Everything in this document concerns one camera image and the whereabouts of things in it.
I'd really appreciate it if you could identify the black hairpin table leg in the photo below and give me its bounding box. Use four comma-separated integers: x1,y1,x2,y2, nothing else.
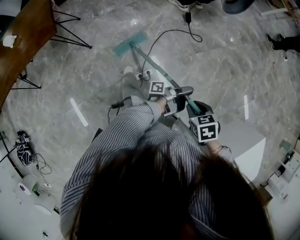
10,60,42,91
49,9,92,49

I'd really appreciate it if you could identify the person's left forearm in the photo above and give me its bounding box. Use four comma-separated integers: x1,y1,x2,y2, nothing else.
103,95,168,150

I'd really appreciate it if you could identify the thin black cable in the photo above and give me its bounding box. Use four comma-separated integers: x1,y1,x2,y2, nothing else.
34,153,53,175

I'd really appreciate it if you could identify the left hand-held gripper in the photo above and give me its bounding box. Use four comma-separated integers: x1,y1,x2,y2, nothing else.
148,81,195,118

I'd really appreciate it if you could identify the white flat panel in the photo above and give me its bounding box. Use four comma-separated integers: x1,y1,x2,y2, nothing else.
234,137,267,182

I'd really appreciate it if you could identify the white roll purple label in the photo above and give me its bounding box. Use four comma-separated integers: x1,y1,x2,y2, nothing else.
13,174,37,202

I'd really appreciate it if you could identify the brown wooden table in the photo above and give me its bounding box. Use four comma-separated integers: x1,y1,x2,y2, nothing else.
0,0,58,111

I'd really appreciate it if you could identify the white paper roll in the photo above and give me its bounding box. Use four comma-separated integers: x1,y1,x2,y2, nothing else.
34,195,56,215

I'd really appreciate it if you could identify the person's grey trouser leg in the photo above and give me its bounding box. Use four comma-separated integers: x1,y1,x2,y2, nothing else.
120,71,147,106

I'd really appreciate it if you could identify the white power strip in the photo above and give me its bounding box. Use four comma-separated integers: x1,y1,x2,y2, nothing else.
135,67,158,83

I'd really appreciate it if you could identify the teal mop with metal handle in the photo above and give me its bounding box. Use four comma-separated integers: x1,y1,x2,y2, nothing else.
111,31,208,117

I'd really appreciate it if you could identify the white crumpled tissue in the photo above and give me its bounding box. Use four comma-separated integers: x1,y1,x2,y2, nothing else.
2,34,17,49

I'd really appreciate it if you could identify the person's striped shirt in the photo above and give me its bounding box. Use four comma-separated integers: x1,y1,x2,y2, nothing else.
60,95,237,240

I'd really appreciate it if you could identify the light wooden shelf rack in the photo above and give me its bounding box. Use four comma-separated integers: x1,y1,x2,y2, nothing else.
260,0,300,26

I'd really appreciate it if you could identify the person's right forearm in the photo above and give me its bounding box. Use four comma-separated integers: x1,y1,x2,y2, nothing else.
206,140,235,169

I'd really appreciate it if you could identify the black white patterned bag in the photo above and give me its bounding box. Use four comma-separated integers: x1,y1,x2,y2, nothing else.
15,130,36,167

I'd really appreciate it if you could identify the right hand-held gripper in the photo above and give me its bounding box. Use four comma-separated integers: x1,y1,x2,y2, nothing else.
187,100,221,143

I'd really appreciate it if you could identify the grey rounded device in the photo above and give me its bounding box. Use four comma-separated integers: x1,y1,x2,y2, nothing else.
224,0,255,15

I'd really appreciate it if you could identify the black metal frame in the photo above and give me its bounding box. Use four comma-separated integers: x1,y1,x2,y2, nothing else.
0,131,24,179

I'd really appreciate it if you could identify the white socket unit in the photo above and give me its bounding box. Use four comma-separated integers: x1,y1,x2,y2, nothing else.
268,154,300,200

